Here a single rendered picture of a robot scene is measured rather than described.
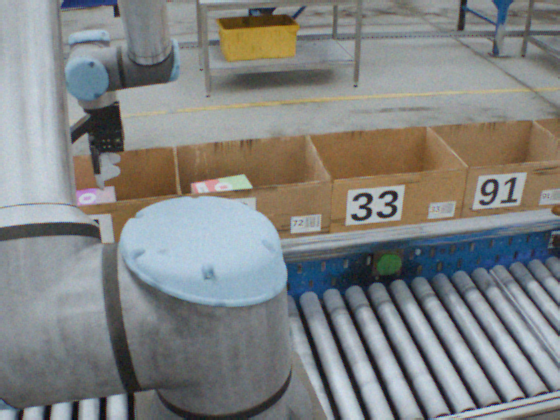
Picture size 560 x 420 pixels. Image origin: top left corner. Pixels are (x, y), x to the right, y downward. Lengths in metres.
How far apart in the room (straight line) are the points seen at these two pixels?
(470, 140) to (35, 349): 1.71
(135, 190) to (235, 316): 1.36
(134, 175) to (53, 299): 1.31
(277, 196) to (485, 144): 0.81
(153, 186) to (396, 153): 0.76
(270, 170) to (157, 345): 1.37
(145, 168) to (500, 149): 1.15
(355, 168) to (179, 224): 1.41
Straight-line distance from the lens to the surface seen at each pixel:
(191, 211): 0.60
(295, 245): 1.64
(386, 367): 1.52
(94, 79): 1.26
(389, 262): 1.72
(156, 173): 1.86
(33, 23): 0.68
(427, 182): 1.72
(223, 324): 0.55
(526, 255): 2.00
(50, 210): 0.60
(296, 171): 1.91
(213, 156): 1.84
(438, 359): 1.56
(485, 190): 1.82
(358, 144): 1.93
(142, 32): 1.15
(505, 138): 2.14
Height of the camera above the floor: 1.82
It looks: 32 degrees down
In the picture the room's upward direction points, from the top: straight up
